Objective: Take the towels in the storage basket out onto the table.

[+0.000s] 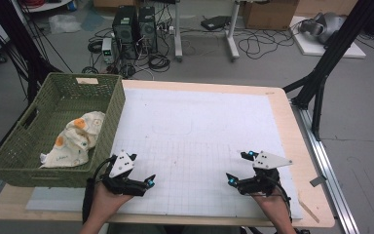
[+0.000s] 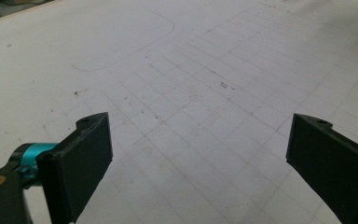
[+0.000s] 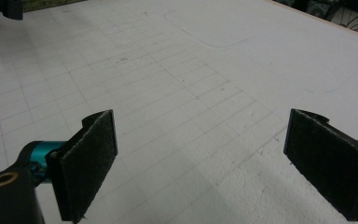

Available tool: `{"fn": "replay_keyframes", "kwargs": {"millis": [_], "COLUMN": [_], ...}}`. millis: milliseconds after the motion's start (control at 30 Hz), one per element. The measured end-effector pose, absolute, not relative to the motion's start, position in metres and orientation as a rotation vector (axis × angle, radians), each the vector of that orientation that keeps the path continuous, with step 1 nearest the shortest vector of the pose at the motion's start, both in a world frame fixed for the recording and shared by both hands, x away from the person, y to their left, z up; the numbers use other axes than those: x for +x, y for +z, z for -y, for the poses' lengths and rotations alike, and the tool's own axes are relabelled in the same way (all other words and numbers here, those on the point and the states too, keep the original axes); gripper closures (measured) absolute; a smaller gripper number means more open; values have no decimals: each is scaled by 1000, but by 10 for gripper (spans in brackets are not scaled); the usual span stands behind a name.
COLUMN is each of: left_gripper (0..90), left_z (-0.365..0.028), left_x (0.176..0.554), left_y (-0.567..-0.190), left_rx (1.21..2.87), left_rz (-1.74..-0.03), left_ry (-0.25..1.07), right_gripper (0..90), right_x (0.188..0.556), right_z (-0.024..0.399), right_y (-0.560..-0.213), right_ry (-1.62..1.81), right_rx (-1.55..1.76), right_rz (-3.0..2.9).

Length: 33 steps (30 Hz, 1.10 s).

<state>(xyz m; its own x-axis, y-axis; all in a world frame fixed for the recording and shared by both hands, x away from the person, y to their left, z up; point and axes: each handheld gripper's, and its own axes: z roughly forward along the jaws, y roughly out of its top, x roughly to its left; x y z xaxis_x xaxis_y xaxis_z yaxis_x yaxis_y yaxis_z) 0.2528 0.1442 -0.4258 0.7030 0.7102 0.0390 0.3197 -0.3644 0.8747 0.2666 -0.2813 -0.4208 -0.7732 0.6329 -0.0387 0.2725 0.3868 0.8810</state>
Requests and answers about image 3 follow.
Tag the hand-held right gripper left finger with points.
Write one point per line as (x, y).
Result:
(84, 168)

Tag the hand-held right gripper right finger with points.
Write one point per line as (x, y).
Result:
(323, 155)

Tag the green woven basket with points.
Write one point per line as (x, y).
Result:
(43, 3)

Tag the white gridded mat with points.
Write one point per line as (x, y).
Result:
(199, 77)

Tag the black computer tower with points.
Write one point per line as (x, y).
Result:
(315, 7)

